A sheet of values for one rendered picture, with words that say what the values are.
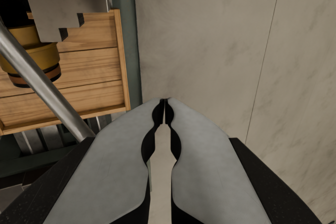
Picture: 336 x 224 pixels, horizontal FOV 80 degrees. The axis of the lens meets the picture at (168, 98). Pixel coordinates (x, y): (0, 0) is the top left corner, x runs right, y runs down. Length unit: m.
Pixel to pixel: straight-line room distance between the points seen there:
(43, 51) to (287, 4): 2.09
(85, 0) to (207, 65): 1.58
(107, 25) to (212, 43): 1.32
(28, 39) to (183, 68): 1.47
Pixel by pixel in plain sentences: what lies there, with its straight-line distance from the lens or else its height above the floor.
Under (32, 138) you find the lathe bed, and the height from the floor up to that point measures 0.86.
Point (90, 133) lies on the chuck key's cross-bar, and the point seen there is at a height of 1.33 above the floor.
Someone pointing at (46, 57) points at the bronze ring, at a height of 1.11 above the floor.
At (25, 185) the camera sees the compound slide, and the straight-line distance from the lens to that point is 0.66.
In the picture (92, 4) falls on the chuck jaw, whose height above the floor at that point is 1.12.
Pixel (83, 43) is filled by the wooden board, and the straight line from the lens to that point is 0.59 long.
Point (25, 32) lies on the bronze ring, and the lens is 0.37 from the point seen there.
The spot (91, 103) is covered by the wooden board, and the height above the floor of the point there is 0.88.
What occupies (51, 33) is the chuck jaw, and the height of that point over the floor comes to 1.11.
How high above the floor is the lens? 1.46
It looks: 54 degrees down
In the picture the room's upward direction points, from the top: 142 degrees clockwise
